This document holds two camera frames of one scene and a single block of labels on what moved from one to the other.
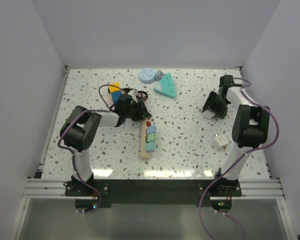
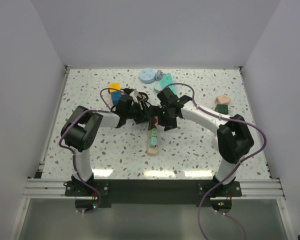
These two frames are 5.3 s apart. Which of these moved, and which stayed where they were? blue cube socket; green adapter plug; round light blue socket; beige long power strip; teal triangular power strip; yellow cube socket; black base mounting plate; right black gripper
Moved: green adapter plug; right black gripper; beige long power strip
Stayed: black base mounting plate; teal triangular power strip; yellow cube socket; blue cube socket; round light blue socket
